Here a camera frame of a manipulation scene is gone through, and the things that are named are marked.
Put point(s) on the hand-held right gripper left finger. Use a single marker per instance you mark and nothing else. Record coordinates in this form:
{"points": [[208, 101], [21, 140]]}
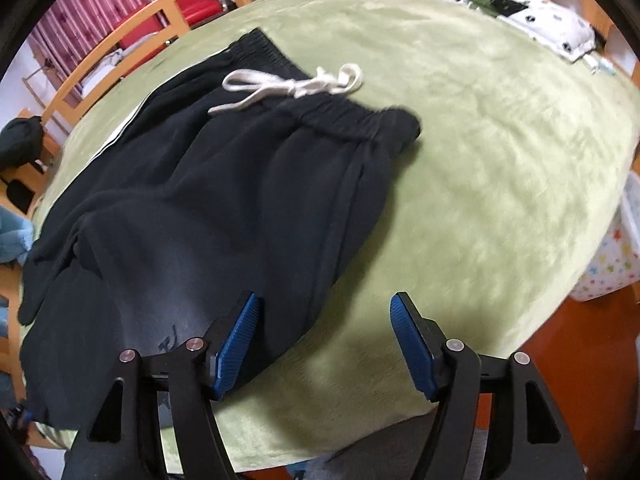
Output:
{"points": [[237, 350]]}

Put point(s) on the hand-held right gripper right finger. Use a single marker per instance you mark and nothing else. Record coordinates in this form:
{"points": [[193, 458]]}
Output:
{"points": [[415, 350]]}

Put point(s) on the black pants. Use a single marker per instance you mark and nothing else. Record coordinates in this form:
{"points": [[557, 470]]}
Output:
{"points": [[200, 200]]}

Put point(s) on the green fleece blanket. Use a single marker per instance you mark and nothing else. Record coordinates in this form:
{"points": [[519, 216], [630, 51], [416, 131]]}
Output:
{"points": [[500, 185]]}

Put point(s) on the star print fabric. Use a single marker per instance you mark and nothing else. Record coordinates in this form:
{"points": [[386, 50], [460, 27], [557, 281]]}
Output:
{"points": [[615, 260]]}

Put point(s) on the light blue blanket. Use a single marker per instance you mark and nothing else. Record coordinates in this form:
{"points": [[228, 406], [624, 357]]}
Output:
{"points": [[15, 240]]}

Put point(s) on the black bag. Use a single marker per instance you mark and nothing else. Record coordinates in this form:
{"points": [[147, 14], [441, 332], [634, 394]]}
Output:
{"points": [[20, 140]]}

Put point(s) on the small red box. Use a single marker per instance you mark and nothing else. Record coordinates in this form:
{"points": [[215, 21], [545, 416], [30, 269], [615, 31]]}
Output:
{"points": [[140, 32]]}

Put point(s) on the dark cloth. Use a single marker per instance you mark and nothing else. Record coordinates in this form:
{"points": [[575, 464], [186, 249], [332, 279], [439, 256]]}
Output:
{"points": [[495, 2]]}

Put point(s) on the striped pink curtain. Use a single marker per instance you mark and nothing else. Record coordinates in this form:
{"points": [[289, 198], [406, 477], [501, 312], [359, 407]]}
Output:
{"points": [[100, 0]]}

